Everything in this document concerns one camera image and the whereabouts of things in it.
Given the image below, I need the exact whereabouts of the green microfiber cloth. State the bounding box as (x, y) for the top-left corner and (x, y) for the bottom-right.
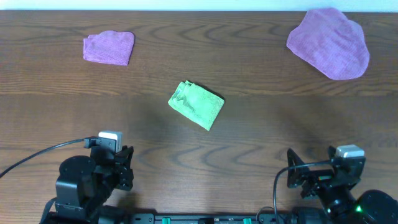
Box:
(168, 80), (224, 131)

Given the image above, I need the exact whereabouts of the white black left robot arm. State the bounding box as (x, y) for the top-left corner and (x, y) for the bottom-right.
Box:
(40, 146), (134, 223)

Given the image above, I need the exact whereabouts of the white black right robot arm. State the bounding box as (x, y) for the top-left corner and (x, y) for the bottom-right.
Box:
(287, 144), (397, 224)

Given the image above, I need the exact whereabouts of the small folded purple cloth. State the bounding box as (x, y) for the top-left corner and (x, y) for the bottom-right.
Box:
(83, 30), (135, 66)

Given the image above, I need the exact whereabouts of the large purple cloth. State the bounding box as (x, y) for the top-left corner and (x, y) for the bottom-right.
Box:
(286, 7), (370, 80)

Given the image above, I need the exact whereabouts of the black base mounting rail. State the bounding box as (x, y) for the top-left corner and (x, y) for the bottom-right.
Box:
(129, 212), (292, 224)

